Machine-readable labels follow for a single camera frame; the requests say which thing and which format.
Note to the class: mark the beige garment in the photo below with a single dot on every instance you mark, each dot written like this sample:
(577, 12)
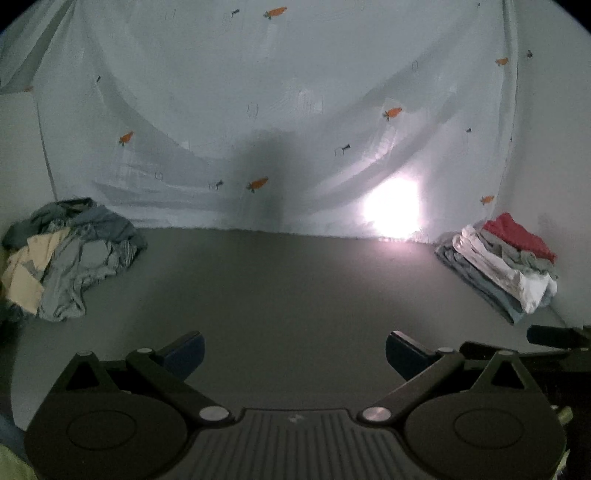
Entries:
(27, 272)

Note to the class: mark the stack of folded clothes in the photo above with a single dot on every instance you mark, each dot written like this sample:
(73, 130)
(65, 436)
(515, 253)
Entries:
(475, 281)

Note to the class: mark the light grey crumpled garment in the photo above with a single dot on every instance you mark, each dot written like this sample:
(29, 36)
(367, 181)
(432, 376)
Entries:
(69, 281)

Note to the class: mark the red garment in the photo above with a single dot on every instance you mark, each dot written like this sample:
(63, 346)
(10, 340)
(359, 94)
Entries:
(517, 233)

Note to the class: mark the grey folded garment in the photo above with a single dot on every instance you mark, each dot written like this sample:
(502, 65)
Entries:
(531, 263)

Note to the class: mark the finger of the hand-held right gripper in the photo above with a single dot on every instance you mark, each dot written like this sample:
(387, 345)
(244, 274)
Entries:
(558, 336)
(480, 350)

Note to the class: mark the pile of crumpled clothes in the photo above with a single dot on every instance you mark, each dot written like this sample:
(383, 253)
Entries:
(101, 224)

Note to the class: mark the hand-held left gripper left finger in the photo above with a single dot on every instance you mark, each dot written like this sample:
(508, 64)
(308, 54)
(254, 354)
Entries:
(189, 356)

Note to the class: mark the white folded garment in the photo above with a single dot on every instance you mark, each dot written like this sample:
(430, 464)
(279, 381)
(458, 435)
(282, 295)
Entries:
(503, 272)

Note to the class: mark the white carrot print sheet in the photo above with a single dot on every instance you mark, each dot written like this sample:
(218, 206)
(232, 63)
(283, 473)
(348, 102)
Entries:
(277, 69)

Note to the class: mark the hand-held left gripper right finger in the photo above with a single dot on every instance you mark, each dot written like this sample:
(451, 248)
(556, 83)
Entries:
(401, 354)

